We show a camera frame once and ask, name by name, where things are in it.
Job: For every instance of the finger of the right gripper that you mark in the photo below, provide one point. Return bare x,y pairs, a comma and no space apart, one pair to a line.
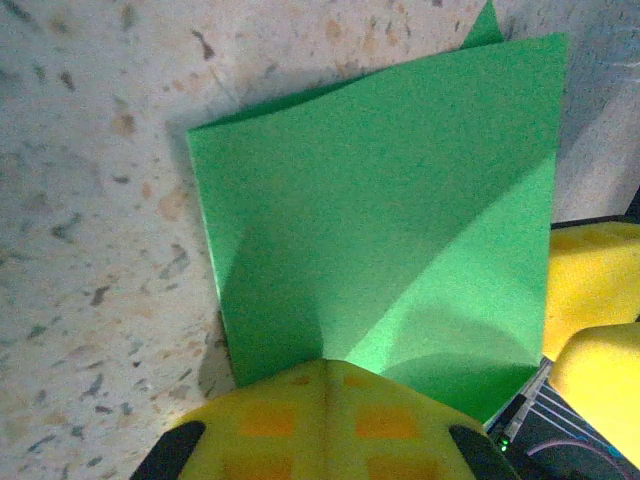
605,390
590,280

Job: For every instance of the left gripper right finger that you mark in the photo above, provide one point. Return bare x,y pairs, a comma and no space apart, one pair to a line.
400,445

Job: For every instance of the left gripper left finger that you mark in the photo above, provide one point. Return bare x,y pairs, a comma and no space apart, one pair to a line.
260,440

